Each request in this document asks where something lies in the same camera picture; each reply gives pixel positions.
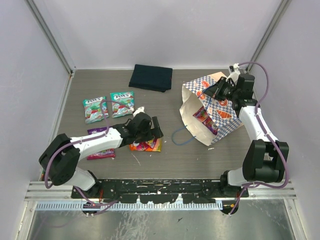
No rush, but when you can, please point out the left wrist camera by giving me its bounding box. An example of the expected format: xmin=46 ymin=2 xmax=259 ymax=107
xmin=132 ymin=106 xmax=145 ymax=117

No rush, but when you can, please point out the dark folded cloth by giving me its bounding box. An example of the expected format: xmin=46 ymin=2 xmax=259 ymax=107
xmin=128 ymin=64 xmax=173 ymax=93

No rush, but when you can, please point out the checkered paper bag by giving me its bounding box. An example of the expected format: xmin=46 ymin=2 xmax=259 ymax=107
xmin=179 ymin=72 xmax=243 ymax=146

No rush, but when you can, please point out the green snack packet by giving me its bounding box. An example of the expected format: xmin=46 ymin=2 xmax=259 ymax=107
xmin=82 ymin=96 xmax=109 ymax=124
xmin=110 ymin=91 xmax=135 ymax=118

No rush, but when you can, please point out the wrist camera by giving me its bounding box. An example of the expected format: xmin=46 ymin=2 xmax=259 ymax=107
xmin=227 ymin=63 xmax=241 ymax=82
xmin=132 ymin=106 xmax=145 ymax=117

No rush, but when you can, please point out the pink snack packet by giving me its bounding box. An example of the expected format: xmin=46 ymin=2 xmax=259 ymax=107
xmin=86 ymin=127 xmax=116 ymax=160
xmin=193 ymin=106 xmax=219 ymax=135

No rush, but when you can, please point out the orange snack packet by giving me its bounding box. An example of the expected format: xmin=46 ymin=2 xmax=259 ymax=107
xmin=129 ymin=138 xmax=162 ymax=152

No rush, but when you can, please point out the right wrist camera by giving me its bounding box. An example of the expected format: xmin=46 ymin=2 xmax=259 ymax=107
xmin=227 ymin=63 xmax=241 ymax=82

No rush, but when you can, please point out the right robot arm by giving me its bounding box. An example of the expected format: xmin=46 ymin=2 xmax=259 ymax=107
xmin=204 ymin=73 xmax=289 ymax=197

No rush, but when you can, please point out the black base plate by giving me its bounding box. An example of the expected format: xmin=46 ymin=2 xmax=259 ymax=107
xmin=71 ymin=178 xmax=248 ymax=205

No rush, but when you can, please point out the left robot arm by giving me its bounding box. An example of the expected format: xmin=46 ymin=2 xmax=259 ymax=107
xmin=39 ymin=112 xmax=163 ymax=198

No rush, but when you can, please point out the slotted cable duct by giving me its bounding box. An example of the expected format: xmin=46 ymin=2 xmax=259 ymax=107
xmin=35 ymin=200 xmax=223 ymax=211

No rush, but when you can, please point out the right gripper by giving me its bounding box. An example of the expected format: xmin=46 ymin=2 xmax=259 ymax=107
xmin=203 ymin=76 xmax=240 ymax=102

